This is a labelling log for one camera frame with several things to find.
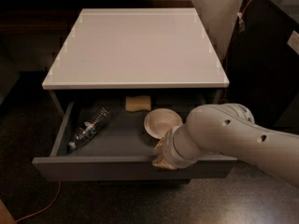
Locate orange floor cable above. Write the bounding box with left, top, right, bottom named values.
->
left=11, top=180, right=62, bottom=224

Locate grey top drawer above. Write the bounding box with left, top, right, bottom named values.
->
left=32, top=94, right=236, bottom=181

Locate white round bowl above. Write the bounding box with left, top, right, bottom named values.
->
left=144, top=108, right=182, bottom=139

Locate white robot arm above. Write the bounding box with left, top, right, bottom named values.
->
left=152, top=104, right=299, bottom=188

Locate clear plastic water bottle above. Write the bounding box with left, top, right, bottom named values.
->
left=68, top=106, right=112, bottom=152

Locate dark wooden shelf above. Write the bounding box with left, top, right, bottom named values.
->
left=0, top=0, right=194, bottom=35

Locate grey panel at left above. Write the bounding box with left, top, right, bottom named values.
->
left=0, top=40, right=20, bottom=104

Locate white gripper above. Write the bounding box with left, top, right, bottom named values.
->
left=152, top=125, right=200, bottom=170

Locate yellow sponge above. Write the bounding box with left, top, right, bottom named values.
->
left=125, top=95, right=151, bottom=112

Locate grey three-drawer cabinet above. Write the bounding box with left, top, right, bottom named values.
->
left=41, top=7, right=231, bottom=117

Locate black side cabinet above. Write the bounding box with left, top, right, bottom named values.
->
left=223, top=0, right=299, bottom=134

